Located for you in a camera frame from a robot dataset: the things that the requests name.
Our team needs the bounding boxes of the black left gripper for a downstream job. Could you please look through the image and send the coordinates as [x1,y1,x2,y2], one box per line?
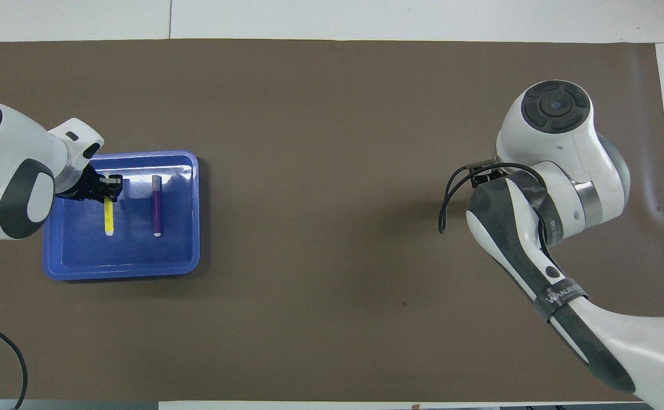
[56,164,124,203]

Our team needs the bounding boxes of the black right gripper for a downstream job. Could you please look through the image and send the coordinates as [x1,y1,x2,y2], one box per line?
[472,168,506,186]

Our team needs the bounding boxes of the purple pen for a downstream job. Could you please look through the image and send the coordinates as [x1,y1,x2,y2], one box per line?
[151,175,163,236]

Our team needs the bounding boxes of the blue plastic tray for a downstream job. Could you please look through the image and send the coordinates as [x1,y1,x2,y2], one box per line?
[43,150,203,281]

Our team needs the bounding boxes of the brown table mat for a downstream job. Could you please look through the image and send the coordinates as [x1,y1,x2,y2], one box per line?
[0,39,664,402]

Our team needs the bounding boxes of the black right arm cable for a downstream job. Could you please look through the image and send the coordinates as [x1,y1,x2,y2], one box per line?
[438,162,549,245]

